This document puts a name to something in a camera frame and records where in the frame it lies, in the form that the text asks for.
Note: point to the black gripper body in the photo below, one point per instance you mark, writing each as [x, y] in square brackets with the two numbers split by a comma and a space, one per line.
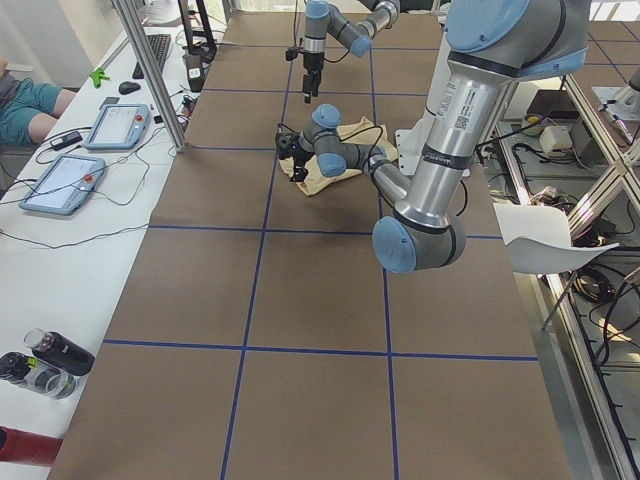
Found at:
[301, 158]
[312, 63]

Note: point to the beige long-sleeve printed shirt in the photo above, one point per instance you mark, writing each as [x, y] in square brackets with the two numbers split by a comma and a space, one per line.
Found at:
[314, 181]

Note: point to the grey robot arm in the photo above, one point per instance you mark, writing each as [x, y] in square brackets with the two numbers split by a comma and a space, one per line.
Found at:
[488, 45]
[323, 19]

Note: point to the black computer keyboard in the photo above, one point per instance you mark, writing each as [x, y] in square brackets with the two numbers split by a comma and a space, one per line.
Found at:
[160, 45]

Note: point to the far teach pendant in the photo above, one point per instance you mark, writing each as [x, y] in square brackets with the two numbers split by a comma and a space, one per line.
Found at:
[118, 127]

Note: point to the teach pendant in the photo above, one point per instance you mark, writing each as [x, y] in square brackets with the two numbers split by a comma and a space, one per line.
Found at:
[65, 185]
[118, 127]

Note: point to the black computer mouse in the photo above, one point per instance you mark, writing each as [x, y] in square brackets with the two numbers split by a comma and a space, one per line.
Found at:
[128, 87]

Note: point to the green plastic clip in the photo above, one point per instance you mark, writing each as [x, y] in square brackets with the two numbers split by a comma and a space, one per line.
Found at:
[99, 76]

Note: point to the near teach pendant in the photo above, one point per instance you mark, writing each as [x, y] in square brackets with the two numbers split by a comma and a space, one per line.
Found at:
[65, 185]

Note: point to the white curved plastic sheet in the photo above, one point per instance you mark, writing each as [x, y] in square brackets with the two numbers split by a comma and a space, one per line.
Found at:
[538, 240]

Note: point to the seated person's leg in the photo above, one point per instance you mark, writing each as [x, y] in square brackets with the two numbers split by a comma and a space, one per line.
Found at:
[29, 110]

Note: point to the clear lid black bottle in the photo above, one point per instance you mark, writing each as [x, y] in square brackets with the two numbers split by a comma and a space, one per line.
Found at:
[59, 351]

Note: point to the clear plastic bottle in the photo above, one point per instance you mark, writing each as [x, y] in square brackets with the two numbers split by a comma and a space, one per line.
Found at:
[36, 375]

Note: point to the red bottle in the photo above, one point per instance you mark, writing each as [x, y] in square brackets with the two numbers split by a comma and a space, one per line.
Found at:
[28, 448]

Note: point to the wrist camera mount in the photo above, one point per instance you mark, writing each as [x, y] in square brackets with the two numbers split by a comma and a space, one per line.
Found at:
[293, 52]
[287, 145]

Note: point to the aluminium frame post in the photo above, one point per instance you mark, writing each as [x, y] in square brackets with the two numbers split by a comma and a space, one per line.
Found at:
[144, 55]

